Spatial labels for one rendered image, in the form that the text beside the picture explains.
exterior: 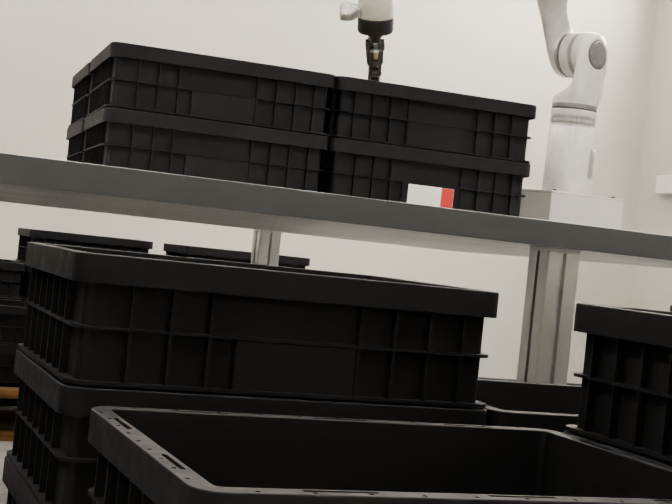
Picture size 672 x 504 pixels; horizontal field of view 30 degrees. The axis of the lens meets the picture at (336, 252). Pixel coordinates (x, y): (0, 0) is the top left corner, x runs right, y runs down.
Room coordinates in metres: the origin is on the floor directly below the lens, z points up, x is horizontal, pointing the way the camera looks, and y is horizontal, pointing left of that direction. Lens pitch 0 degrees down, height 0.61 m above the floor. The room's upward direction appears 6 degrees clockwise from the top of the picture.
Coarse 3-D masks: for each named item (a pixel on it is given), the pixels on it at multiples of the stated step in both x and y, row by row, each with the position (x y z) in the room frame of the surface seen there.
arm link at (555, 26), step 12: (540, 0) 2.51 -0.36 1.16; (552, 0) 2.50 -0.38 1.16; (564, 0) 2.52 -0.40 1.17; (540, 12) 2.54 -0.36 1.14; (552, 12) 2.53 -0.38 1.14; (564, 12) 2.55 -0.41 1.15; (552, 24) 2.54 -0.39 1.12; (564, 24) 2.57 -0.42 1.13; (552, 36) 2.56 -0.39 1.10; (564, 36) 2.57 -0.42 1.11; (552, 48) 2.56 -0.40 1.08; (552, 60) 2.57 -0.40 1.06
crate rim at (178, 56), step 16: (112, 48) 2.10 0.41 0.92; (128, 48) 2.10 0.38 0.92; (144, 48) 2.11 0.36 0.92; (160, 48) 2.12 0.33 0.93; (96, 64) 2.27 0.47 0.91; (176, 64) 2.12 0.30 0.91; (192, 64) 2.13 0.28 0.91; (208, 64) 2.14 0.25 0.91; (224, 64) 2.15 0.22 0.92; (240, 64) 2.16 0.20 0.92; (256, 64) 2.17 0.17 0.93; (288, 80) 2.19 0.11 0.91; (304, 80) 2.20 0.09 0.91; (320, 80) 2.21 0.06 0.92
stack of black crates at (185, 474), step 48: (96, 432) 0.88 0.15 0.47; (144, 432) 0.93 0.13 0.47; (192, 432) 0.94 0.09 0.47; (240, 432) 0.96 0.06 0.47; (288, 432) 0.97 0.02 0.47; (336, 432) 0.99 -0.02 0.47; (384, 432) 1.00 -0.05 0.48; (432, 432) 1.02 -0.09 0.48; (480, 432) 1.03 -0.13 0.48; (528, 432) 1.05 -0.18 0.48; (96, 480) 0.89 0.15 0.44; (144, 480) 0.75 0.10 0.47; (192, 480) 0.68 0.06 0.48; (240, 480) 0.96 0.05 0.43; (288, 480) 0.97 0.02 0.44; (336, 480) 0.99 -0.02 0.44; (384, 480) 1.00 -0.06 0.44; (432, 480) 1.02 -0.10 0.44; (480, 480) 1.04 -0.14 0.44; (528, 480) 1.05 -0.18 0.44; (576, 480) 1.01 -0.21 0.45; (624, 480) 0.95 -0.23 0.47
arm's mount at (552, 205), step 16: (528, 192) 2.55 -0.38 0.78; (544, 192) 2.49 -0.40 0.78; (560, 192) 2.47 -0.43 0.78; (528, 208) 2.54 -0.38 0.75; (544, 208) 2.48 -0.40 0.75; (560, 208) 2.47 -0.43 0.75; (576, 208) 2.49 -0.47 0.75; (592, 208) 2.50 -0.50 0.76; (608, 208) 2.51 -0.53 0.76; (592, 224) 2.50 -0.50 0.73; (608, 224) 2.52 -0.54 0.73
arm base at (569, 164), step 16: (560, 112) 2.54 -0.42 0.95; (576, 112) 2.53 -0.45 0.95; (592, 112) 2.54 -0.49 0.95; (560, 128) 2.54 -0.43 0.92; (576, 128) 2.53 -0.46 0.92; (592, 128) 2.55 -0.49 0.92; (560, 144) 2.54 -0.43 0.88; (576, 144) 2.53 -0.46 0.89; (592, 144) 2.56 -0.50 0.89; (560, 160) 2.54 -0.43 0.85; (576, 160) 2.53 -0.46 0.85; (592, 160) 2.56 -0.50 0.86; (544, 176) 2.57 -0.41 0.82; (560, 176) 2.54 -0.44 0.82; (576, 176) 2.53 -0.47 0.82; (592, 176) 2.56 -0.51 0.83; (576, 192) 2.54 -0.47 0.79
